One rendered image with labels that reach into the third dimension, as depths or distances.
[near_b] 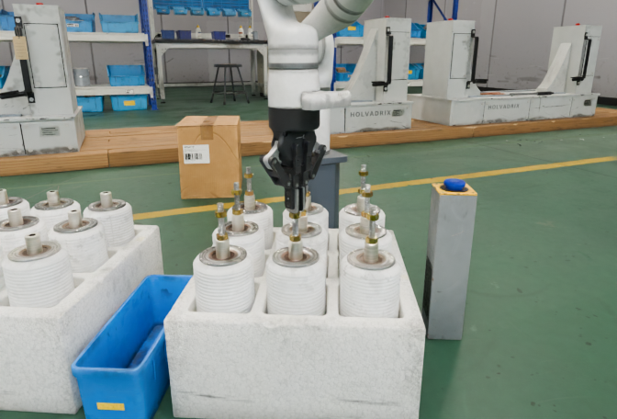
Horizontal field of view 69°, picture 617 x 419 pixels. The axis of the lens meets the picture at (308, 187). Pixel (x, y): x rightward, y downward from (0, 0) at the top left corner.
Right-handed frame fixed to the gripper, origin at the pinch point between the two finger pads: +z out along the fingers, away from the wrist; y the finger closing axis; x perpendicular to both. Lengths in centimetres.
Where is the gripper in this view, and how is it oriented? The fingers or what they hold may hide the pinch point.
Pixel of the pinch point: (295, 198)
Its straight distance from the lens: 68.8
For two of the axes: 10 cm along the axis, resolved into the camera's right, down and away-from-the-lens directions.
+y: -6.4, 2.2, -7.4
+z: 0.1, 9.6, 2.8
